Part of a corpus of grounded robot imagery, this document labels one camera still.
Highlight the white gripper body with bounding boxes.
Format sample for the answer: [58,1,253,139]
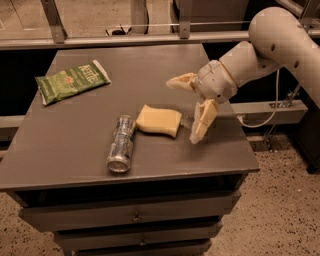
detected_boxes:
[195,60,238,104]

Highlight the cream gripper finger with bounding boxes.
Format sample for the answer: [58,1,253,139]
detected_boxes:
[166,73,197,92]
[190,99,219,144]

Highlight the yellow sponge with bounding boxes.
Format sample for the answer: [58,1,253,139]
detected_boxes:
[136,105,182,138]

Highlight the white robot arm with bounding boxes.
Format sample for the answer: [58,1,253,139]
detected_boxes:
[166,7,320,144]

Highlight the silver redbull can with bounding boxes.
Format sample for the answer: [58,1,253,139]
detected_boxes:
[107,115,136,173]

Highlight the grey drawer cabinet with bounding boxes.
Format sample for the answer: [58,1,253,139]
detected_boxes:
[0,44,258,256]

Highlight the bottom grey drawer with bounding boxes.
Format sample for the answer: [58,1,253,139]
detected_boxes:
[76,239,211,256]

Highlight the grey drawer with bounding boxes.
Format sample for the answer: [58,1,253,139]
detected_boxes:
[54,220,223,250]
[19,190,241,232]
[76,239,211,256]

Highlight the green Kettle chips bag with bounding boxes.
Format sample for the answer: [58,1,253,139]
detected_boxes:
[36,60,111,106]

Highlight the top grey drawer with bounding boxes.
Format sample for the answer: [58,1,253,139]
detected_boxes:
[19,190,241,232]

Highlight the middle grey drawer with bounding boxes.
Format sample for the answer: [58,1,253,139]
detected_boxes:
[54,220,223,250]

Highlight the metal window rail frame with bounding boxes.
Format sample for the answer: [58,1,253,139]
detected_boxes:
[0,0,320,50]

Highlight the white cable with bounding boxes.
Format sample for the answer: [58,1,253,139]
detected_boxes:
[237,68,282,129]

